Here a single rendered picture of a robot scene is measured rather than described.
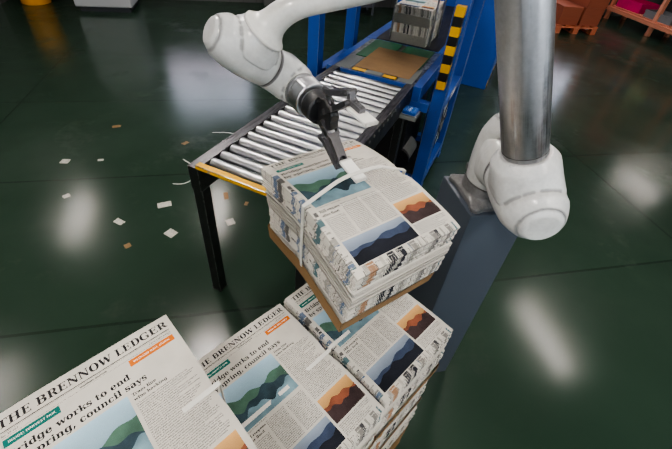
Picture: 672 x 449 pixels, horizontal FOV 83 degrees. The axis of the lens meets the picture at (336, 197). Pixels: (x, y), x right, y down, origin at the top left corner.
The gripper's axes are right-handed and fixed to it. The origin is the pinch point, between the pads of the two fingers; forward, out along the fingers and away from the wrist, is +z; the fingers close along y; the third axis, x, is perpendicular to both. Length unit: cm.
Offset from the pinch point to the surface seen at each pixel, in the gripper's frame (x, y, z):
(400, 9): -168, 45, -172
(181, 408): 47, 21, 21
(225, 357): 37, 46, 6
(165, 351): 47, 22, 10
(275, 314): 21, 47, 1
